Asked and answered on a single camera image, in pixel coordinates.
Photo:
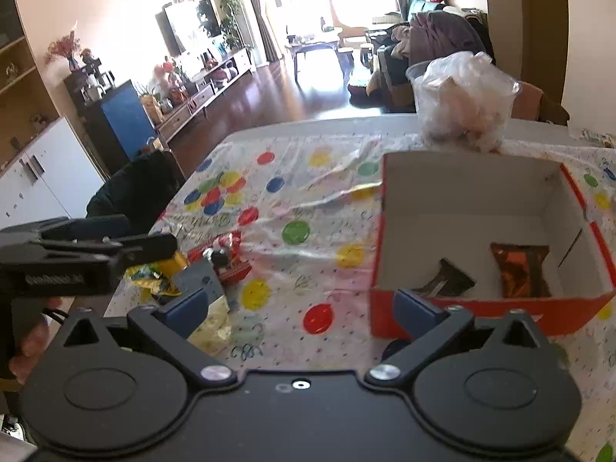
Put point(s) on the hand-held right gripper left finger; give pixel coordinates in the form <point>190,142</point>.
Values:
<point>185,307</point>

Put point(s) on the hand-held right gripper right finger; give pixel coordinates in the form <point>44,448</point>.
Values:
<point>413,310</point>

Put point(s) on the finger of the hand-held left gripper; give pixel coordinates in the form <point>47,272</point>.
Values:
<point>201,280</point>
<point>147,248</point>

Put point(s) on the pale yellow snack packet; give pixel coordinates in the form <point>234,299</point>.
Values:
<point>214,323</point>

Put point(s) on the red snack packet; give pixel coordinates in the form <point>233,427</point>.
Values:
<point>226,256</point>

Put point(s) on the red cardboard box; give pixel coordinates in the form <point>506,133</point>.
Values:
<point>481,231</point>

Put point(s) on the person's left hand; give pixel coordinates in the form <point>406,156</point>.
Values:
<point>33,346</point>

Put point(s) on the dark brown snack packet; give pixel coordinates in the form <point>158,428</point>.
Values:
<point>447,280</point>

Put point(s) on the black chair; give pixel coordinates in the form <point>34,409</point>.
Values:
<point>134,185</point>

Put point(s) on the white cabinet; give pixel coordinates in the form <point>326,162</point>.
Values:
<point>45,173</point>

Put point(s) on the orange brown snack packet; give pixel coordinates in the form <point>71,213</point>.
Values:
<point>523,269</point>

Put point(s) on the polka dot tablecloth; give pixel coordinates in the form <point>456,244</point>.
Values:
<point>298,202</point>

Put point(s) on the dark cabinet with blue door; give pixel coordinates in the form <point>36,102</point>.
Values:
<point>120,122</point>

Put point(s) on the pink flower arrangement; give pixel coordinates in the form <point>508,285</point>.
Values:
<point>169,74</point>

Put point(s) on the black coffee machine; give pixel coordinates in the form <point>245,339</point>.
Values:
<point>96,79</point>

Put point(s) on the low white television stand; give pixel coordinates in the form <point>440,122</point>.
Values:
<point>211,82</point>

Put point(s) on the wooden bookshelf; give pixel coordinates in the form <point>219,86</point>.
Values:
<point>21,67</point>

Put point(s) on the clear plastic bag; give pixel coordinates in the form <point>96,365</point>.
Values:
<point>462,101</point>

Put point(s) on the pink flowers in vase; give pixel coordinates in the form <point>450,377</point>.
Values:
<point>65,48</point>

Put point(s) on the television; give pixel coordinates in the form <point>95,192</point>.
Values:
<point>187,21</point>

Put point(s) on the dark sofa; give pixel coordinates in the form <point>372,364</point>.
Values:
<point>390,77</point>

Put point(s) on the green potted plant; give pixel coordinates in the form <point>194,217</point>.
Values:
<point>232,17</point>

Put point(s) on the small round stool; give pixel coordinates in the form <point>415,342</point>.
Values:
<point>366,54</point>

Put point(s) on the wooden coffee table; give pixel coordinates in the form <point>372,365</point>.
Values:
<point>320,45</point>

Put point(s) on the grey curtain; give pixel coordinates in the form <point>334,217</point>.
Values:
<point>262,9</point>

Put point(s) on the pile of clothes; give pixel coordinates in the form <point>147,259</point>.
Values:
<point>438,31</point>

